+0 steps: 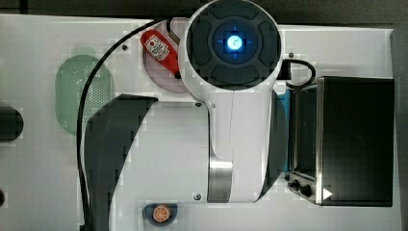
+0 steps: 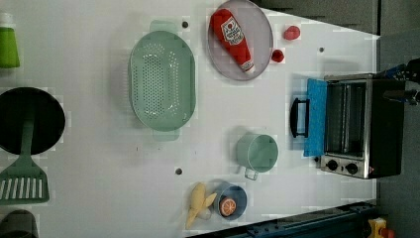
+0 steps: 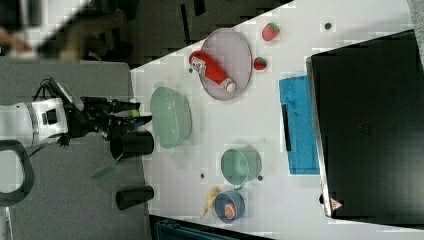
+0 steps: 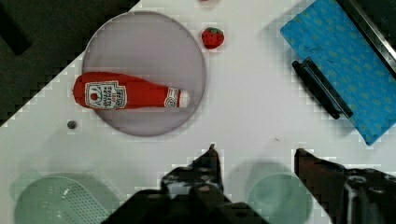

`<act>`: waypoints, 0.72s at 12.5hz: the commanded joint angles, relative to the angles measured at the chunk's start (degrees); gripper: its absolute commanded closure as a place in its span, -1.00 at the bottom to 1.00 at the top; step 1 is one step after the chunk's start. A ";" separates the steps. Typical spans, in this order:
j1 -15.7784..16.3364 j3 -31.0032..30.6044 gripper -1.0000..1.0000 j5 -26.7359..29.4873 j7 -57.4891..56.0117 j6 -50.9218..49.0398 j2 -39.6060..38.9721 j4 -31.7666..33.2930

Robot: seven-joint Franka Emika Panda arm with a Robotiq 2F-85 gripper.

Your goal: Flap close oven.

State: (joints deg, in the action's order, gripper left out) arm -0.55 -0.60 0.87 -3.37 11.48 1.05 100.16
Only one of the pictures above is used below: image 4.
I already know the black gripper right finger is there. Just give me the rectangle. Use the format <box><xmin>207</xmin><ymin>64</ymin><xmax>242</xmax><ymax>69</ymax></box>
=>
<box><xmin>294</xmin><ymin>148</ymin><xmax>396</xmax><ymax>224</ymax></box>

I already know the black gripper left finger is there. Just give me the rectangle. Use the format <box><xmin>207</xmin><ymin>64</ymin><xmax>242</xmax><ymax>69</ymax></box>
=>
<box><xmin>102</xmin><ymin>145</ymin><xmax>268</xmax><ymax>224</ymax></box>

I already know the green metal cup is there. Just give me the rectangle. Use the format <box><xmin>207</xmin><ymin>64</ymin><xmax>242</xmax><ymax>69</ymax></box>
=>
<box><xmin>247</xmin><ymin>174</ymin><xmax>312</xmax><ymax>224</ymax></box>

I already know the green perforated colander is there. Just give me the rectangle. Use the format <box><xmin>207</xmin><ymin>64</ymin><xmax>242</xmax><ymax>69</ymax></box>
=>
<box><xmin>10</xmin><ymin>170</ymin><xmax>120</xmax><ymax>224</ymax></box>

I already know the red plush ketchup bottle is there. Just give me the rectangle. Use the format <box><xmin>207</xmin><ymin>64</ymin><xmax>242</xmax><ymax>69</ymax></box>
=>
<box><xmin>73</xmin><ymin>72</ymin><xmax>191</xmax><ymax>110</ymax></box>

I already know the grey round plate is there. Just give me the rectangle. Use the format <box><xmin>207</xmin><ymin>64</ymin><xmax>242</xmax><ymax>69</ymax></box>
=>
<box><xmin>81</xmin><ymin>11</ymin><xmax>206</xmax><ymax>136</ymax></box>

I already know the red plush strawberry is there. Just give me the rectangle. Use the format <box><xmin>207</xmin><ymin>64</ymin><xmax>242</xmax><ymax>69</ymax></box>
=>
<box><xmin>201</xmin><ymin>27</ymin><xmax>225</xmax><ymax>49</ymax></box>

